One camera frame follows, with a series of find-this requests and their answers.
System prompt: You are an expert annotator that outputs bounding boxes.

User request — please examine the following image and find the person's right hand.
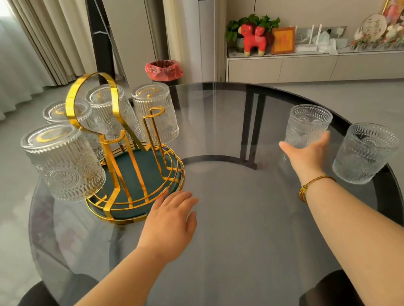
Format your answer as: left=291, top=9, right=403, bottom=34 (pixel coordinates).
left=278, top=130, right=337, bottom=187

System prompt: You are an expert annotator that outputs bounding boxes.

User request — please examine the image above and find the person's left hand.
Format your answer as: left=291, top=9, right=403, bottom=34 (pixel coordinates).
left=130, top=185, right=206, bottom=268

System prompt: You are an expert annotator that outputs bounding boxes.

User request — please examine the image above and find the clear embossed drinking glass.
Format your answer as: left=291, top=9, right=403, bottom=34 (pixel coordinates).
left=41, top=96, right=106, bottom=169
left=18, top=118, right=110, bottom=207
left=84, top=80, right=143, bottom=147
left=130, top=80, right=181, bottom=148
left=279, top=101, right=337, bottom=152
left=327, top=118, right=404, bottom=188

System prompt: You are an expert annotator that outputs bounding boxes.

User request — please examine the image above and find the person's left forearm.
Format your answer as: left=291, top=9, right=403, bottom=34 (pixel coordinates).
left=13, top=243, right=170, bottom=306

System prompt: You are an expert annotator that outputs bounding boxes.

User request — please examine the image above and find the person's right forearm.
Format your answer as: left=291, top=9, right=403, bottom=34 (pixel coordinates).
left=299, top=167, right=404, bottom=306

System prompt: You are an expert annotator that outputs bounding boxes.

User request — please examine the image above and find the dark green round tray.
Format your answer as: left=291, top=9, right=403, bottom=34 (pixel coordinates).
left=88, top=142, right=188, bottom=223

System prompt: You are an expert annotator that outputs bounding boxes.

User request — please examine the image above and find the gold metal glass rack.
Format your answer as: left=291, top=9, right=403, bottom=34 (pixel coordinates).
left=61, top=63, right=191, bottom=230

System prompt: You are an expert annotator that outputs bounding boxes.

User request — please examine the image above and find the beige low media cabinet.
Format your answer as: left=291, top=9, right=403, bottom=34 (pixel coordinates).
left=223, top=35, right=404, bottom=103

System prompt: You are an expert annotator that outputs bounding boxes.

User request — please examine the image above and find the white router with antennas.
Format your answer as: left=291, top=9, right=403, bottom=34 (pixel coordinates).
left=292, top=23, right=326, bottom=54

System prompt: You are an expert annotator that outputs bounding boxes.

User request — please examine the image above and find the orange framed picture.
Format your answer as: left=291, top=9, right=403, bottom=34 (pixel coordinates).
left=268, top=25, right=299, bottom=56

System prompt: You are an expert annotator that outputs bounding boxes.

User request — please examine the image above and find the crumpled white plastic wrap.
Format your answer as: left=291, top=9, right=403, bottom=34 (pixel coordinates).
left=315, top=28, right=350, bottom=57

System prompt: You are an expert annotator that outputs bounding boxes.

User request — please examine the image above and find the red plush horse toy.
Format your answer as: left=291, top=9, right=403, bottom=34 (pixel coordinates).
left=237, top=21, right=270, bottom=59

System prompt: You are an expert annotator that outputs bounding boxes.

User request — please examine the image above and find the waste bin with red bag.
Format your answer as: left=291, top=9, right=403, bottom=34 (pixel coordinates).
left=144, top=57, right=185, bottom=89

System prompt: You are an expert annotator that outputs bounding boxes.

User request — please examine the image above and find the green potted plant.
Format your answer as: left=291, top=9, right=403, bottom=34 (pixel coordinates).
left=222, top=10, right=284, bottom=55

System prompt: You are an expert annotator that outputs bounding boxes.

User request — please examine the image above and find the flower decoration arrangement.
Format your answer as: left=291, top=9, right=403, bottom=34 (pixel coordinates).
left=348, top=23, right=404, bottom=56

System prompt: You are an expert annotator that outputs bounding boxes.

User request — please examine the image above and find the round white sign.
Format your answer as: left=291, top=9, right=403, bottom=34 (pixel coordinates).
left=359, top=13, right=390, bottom=43

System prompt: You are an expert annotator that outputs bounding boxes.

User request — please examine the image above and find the beige curtain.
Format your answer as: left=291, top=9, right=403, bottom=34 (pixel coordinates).
left=163, top=0, right=213, bottom=86
left=6, top=0, right=100, bottom=92

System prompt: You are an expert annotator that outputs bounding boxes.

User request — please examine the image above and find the gold and red string bracelet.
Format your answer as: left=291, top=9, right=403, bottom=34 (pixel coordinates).
left=297, top=174, right=339, bottom=204

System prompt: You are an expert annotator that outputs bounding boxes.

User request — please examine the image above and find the black metal table frame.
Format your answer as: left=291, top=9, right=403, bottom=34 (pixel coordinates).
left=175, top=84, right=276, bottom=179

